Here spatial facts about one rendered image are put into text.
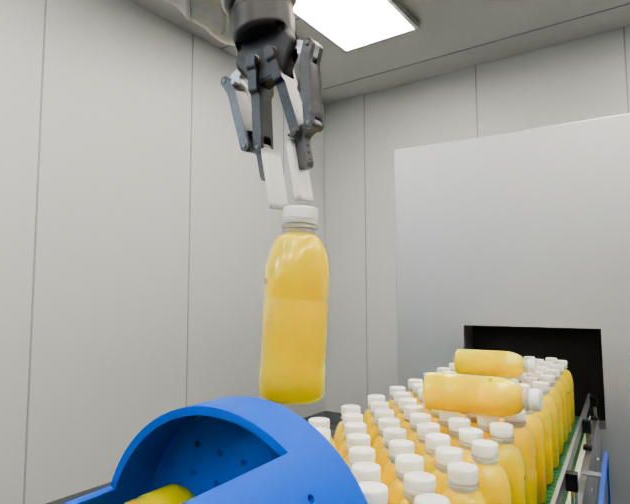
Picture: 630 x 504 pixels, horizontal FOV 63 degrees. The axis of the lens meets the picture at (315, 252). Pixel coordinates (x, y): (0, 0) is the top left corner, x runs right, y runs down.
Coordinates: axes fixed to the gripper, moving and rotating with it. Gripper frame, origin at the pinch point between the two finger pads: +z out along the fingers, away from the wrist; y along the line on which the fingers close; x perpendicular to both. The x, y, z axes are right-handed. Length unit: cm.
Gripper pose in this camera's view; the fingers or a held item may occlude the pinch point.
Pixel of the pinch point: (287, 176)
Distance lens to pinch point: 58.8
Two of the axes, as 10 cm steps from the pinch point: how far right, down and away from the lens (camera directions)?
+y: 8.4, -1.8, -5.0
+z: 1.6, 9.8, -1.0
